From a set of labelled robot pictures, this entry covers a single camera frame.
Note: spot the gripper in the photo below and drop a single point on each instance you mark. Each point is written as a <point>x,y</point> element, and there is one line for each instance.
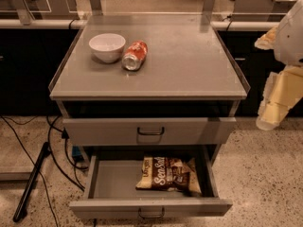
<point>291,38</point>

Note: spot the brown sea salt chip bag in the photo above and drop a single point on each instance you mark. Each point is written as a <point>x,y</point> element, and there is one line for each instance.
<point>169,174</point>

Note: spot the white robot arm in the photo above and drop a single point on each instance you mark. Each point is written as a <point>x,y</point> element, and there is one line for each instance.
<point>288,47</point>

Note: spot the grey drawer cabinet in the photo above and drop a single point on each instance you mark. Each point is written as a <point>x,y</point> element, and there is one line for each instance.
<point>188,72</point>

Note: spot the grey upper drawer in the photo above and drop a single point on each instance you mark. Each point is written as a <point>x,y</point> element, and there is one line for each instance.
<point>122,131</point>

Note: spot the grey open middle drawer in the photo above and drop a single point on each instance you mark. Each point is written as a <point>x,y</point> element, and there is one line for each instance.
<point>111,191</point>

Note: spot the orange soda can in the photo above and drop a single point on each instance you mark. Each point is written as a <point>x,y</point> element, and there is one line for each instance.
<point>134,56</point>

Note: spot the white ceramic bowl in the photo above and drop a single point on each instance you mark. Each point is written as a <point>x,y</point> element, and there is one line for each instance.
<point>107,47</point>

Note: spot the blue object under cabinet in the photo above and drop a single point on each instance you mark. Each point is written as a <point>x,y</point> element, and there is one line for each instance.
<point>76,152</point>

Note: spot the black bar on floor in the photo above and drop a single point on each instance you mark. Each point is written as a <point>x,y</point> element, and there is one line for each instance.
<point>21,210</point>

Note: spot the white horizontal rail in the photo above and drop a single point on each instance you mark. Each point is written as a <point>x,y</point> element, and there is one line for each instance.
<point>77,24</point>

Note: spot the black upper drawer handle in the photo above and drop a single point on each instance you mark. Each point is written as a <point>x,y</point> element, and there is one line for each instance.
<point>141,131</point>

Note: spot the black drawer handle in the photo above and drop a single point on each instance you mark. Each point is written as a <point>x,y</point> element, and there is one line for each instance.
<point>141,131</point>
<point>151,214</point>

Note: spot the black lower drawer handle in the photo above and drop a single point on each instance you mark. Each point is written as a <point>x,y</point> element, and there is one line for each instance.
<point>151,214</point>

